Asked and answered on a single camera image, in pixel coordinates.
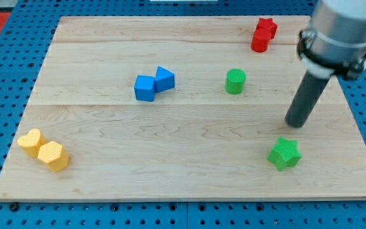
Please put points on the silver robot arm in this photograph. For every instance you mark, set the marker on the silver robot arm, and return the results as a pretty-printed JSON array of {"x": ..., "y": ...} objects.
[{"x": 334, "y": 41}]

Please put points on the blue triangle block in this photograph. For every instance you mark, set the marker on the blue triangle block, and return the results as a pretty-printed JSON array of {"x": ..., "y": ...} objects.
[{"x": 164, "y": 79}]

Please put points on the blue cube block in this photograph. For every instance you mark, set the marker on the blue cube block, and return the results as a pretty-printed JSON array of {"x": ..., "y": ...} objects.
[{"x": 144, "y": 88}]

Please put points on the yellow hexagon block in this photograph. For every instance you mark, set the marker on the yellow hexagon block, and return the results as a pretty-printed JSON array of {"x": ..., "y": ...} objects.
[{"x": 53, "y": 156}]

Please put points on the red cylinder block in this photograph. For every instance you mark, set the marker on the red cylinder block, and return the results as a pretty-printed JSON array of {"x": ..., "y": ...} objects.
[{"x": 260, "y": 40}]

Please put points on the wooden board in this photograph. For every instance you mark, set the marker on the wooden board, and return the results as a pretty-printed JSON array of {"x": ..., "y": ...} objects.
[{"x": 194, "y": 142}]

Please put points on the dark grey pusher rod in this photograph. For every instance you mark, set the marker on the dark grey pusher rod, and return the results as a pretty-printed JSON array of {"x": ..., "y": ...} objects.
[{"x": 305, "y": 99}]

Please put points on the red star block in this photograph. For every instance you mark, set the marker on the red star block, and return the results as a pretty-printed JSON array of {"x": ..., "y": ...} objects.
[{"x": 269, "y": 25}]

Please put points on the yellow heart block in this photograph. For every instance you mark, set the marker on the yellow heart block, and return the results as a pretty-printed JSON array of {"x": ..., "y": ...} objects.
[{"x": 31, "y": 142}]

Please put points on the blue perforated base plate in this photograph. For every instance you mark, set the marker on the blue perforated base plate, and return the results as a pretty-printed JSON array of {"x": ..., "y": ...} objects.
[{"x": 26, "y": 29}]

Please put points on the green star block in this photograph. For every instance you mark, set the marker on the green star block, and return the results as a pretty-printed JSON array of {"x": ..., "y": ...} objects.
[{"x": 284, "y": 153}]

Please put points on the green cylinder block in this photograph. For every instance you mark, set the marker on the green cylinder block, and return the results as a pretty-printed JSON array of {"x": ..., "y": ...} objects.
[{"x": 235, "y": 81}]

